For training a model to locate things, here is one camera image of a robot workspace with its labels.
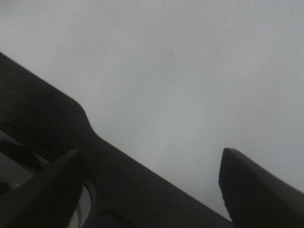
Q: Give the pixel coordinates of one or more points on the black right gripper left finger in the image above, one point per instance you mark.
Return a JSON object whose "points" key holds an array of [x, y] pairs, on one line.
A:
{"points": [[46, 201]]}

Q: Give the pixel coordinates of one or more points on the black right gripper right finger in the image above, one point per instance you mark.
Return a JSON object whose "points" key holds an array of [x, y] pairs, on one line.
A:
{"points": [[255, 198]]}

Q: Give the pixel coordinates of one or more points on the white microwave door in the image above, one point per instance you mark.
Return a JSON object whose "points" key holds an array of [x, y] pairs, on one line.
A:
{"points": [[127, 194]]}

